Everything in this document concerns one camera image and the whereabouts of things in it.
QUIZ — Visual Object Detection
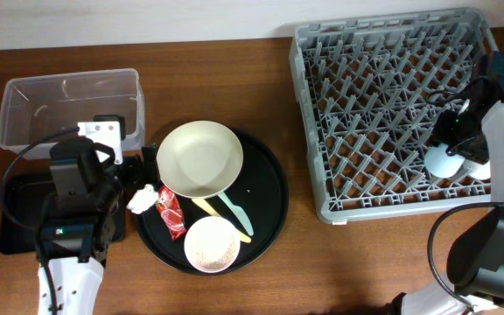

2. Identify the white cup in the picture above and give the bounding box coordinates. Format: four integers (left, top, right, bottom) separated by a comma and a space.
463, 160, 491, 180

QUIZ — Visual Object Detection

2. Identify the pink bowl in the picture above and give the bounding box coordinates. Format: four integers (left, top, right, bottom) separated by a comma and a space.
184, 216, 241, 274

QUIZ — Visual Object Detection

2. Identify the cream plate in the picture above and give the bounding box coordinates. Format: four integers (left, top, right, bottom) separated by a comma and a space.
157, 121, 244, 199

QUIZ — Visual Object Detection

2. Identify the grey dishwasher rack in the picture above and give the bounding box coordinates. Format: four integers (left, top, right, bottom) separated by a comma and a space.
290, 8, 497, 225

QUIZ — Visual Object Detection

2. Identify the mint green plastic knife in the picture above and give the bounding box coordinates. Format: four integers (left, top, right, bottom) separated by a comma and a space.
218, 192, 254, 236

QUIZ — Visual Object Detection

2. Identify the light blue cup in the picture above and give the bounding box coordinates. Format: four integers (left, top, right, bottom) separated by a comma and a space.
423, 143, 466, 179

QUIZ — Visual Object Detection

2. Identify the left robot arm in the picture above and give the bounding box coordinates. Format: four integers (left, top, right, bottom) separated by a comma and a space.
34, 115, 159, 314

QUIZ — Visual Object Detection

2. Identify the yellow plastic knife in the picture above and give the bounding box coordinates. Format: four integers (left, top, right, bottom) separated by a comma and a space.
192, 199, 251, 243

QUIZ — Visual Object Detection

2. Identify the crumpled white tissue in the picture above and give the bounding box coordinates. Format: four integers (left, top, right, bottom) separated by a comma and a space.
127, 184, 158, 214

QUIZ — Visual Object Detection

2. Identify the clear plastic bin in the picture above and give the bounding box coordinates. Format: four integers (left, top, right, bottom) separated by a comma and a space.
0, 68, 145, 154

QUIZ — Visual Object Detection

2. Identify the red snack wrapper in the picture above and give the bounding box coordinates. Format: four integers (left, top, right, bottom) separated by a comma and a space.
155, 185, 186, 242

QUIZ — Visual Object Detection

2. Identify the round black tray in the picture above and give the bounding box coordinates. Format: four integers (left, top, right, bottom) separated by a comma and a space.
134, 129, 289, 276

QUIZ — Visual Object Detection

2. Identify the black rectangular tray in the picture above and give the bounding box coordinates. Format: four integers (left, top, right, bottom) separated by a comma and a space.
0, 171, 125, 262

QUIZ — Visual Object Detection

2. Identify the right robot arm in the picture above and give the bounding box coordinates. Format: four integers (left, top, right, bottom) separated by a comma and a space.
385, 52, 504, 314

